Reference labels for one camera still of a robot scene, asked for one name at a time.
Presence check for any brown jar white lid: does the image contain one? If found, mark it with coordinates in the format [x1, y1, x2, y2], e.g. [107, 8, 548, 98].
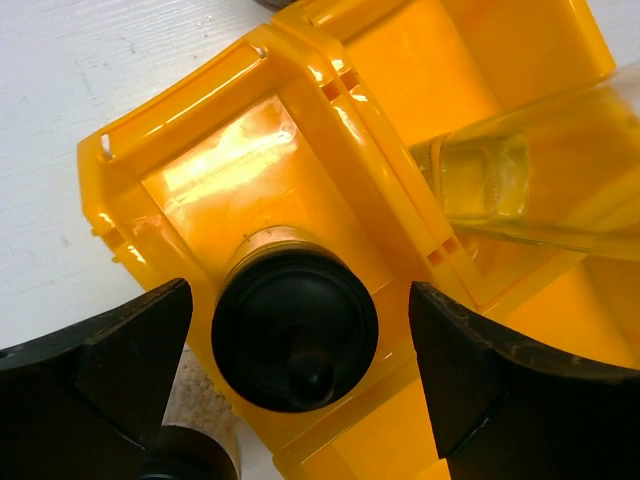
[256, 0, 296, 10]

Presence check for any glass oil bottle gold stopper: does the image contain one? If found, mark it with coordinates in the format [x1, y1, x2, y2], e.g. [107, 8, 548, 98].
[409, 64, 639, 261]

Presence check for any glass spice jar black lid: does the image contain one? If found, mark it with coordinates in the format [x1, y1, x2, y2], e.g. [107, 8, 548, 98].
[211, 225, 379, 413]

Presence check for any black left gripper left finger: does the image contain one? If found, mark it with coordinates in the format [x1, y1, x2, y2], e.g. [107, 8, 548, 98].
[1, 279, 193, 479]

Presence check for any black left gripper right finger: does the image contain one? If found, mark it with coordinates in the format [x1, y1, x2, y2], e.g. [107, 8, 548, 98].
[408, 282, 639, 479]

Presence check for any yellow four-compartment plastic bin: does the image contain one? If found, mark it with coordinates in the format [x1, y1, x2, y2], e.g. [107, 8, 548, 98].
[78, 1, 639, 479]

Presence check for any white powder jar black lid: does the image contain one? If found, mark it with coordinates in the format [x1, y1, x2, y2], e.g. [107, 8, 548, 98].
[140, 348, 241, 479]

